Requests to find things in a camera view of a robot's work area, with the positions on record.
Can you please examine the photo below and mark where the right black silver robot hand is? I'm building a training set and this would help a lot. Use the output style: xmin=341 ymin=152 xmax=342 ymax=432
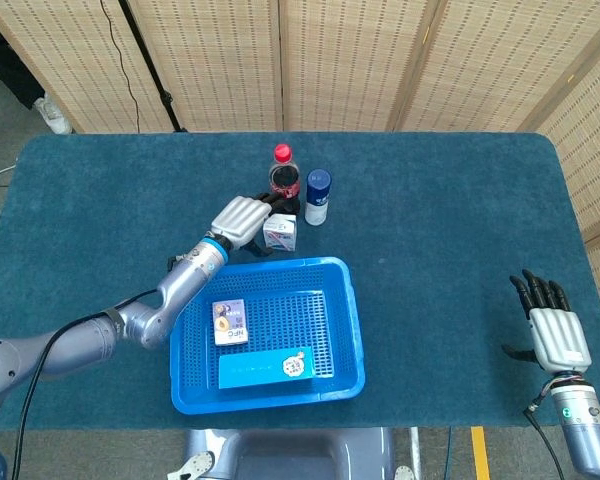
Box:
xmin=501 ymin=268 xmax=594 ymax=374

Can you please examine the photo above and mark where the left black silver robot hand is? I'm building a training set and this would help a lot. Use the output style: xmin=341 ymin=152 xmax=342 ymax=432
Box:
xmin=212 ymin=192 xmax=301 ymax=257

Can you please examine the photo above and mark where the white red milk carton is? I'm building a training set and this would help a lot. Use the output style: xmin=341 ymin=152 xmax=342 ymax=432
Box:
xmin=262 ymin=213 xmax=298 ymax=253

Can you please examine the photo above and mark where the white bottle with navy cap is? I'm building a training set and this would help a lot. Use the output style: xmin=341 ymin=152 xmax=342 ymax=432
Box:
xmin=304 ymin=168 xmax=333 ymax=227

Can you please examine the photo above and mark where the purple white milk carton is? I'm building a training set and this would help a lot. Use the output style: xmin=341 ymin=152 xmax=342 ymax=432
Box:
xmin=211 ymin=297 xmax=247 ymax=347

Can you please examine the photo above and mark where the blue cookie box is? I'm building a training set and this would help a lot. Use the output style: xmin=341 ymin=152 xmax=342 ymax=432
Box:
xmin=217 ymin=345 xmax=315 ymax=391

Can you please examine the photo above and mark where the cola bottle with red cap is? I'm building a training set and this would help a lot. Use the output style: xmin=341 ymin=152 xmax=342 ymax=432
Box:
xmin=268 ymin=143 xmax=302 ymax=214

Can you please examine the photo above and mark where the blue plastic mesh basket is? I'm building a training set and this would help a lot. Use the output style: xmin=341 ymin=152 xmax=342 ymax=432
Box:
xmin=169 ymin=256 xmax=367 ymax=416

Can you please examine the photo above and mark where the yellow floor tape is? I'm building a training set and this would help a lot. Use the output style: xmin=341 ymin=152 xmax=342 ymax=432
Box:
xmin=470 ymin=426 xmax=491 ymax=480

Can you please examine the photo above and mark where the teal table cloth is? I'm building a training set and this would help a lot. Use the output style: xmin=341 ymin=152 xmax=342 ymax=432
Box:
xmin=0 ymin=131 xmax=600 ymax=432

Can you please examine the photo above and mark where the black stand pole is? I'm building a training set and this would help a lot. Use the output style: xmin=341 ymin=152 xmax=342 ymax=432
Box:
xmin=118 ymin=0 xmax=189 ymax=134

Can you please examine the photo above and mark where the white sneaker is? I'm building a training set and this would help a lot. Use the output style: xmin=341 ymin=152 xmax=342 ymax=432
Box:
xmin=31 ymin=91 xmax=74 ymax=135

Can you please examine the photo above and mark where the grey robot torso base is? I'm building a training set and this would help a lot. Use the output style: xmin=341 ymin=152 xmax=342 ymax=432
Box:
xmin=167 ymin=428 xmax=416 ymax=480

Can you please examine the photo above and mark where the black trouser leg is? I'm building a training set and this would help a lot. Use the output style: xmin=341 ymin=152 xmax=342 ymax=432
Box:
xmin=0 ymin=9 xmax=46 ymax=110

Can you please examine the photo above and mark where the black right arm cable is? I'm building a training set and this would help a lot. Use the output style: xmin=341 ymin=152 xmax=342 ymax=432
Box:
xmin=523 ymin=384 xmax=567 ymax=480

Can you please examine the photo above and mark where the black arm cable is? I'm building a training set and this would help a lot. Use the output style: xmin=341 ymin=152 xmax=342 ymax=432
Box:
xmin=12 ymin=287 xmax=159 ymax=480
xmin=523 ymin=384 xmax=567 ymax=480

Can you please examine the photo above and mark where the blue floor cable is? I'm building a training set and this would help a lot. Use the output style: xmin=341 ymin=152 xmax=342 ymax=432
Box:
xmin=443 ymin=427 xmax=454 ymax=480

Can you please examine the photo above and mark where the thin black hanging cable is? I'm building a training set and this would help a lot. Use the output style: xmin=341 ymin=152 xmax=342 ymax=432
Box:
xmin=98 ymin=0 xmax=141 ymax=134

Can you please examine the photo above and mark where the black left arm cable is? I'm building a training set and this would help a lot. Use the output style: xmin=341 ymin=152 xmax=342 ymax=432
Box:
xmin=12 ymin=287 xmax=159 ymax=480

